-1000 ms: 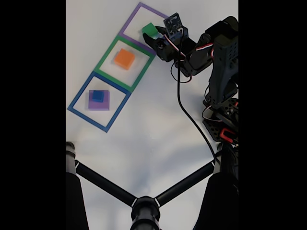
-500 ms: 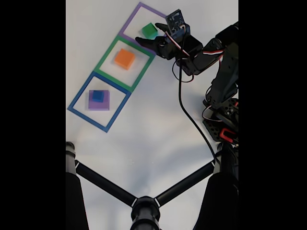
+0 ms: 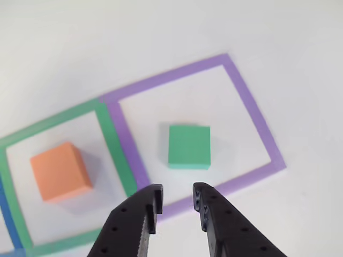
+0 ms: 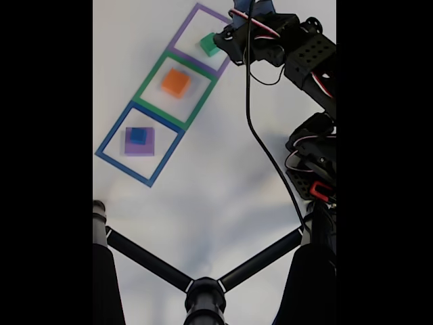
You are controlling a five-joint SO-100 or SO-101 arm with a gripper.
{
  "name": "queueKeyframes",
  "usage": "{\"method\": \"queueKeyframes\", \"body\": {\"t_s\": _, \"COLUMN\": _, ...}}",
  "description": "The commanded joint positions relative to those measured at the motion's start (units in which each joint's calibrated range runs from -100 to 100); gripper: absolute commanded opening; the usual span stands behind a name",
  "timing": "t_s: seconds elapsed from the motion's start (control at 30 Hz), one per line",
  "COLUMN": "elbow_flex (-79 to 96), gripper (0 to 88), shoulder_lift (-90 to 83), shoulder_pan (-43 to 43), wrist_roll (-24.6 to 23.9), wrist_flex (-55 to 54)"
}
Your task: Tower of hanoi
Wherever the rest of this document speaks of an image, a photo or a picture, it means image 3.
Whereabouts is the green block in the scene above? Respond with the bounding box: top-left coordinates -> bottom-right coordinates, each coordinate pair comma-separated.
168,125 -> 212,170

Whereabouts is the orange block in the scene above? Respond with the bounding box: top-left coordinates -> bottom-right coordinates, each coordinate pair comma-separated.
29,141 -> 94,203

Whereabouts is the blue square frame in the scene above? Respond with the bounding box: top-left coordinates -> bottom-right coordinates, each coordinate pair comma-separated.
0,173 -> 26,257

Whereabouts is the green square frame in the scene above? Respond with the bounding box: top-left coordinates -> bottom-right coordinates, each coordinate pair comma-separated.
0,97 -> 139,257

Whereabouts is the purple square frame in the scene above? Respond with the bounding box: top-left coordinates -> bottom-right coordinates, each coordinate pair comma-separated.
99,52 -> 287,223

